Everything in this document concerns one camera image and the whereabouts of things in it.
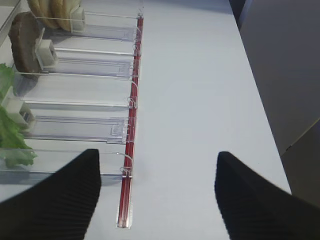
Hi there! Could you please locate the brown meat patty in rack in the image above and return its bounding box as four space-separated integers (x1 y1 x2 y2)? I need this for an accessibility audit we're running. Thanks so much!
8 11 42 81

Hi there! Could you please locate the right bun half, sesame crust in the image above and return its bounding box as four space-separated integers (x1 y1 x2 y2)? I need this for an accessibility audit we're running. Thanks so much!
50 0 82 32

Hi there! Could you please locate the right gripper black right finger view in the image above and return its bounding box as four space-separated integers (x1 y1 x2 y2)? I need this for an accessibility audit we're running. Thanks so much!
214 151 320 240

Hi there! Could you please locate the green lettuce leaf in rack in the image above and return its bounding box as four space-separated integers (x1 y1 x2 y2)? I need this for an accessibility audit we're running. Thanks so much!
0 63 37 169

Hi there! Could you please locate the red rail strip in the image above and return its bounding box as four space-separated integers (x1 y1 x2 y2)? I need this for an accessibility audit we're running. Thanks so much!
117 15 144 229

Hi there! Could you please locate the left bun half, pale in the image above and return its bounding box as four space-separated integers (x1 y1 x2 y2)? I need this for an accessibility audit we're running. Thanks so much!
27 0 60 29

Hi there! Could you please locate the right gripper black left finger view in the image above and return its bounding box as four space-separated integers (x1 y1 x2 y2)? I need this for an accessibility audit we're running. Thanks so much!
0 149 102 240

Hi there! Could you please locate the clear acrylic right rack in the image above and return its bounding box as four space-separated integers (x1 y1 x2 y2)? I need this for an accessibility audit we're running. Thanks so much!
0 0 144 186

